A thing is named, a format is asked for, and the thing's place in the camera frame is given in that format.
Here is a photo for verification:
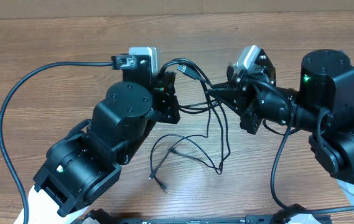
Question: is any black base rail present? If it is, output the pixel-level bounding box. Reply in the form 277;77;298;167
72;209;332;224

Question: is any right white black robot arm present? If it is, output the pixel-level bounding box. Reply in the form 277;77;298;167
209;45;354;212

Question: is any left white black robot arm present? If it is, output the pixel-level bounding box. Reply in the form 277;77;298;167
16;54;180;223

